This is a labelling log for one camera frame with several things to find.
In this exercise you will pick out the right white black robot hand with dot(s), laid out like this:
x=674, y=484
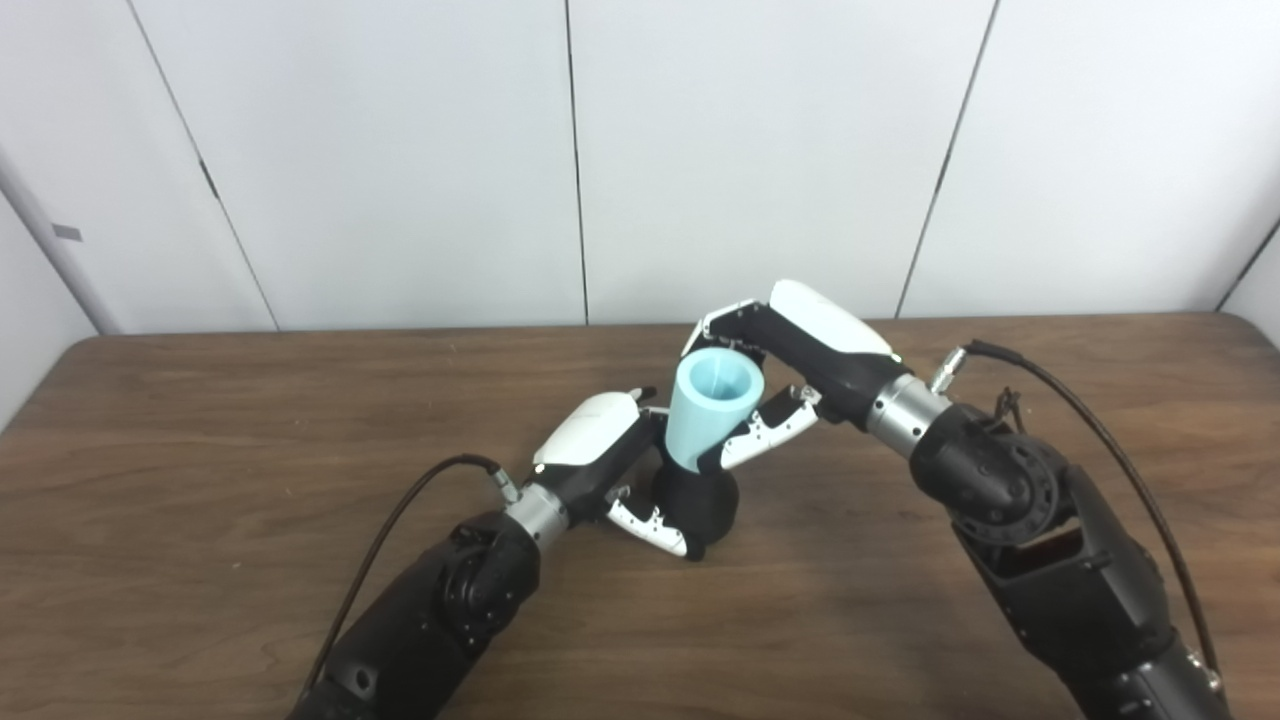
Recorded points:
x=830, y=340

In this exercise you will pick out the black wall panel hinge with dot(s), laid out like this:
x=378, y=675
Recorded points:
x=209, y=180

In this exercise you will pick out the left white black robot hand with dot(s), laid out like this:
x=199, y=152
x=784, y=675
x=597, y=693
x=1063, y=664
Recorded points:
x=595, y=450

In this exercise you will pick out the white wall corner post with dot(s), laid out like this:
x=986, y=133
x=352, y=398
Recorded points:
x=60, y=250

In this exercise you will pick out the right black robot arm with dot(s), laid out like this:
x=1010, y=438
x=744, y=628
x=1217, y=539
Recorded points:
x=1060, y=560

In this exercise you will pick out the black nozzle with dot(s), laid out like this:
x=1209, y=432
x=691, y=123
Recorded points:
x=700, y=510

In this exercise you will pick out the small grey wall label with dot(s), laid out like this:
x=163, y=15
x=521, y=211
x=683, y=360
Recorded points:
x=67, y=232

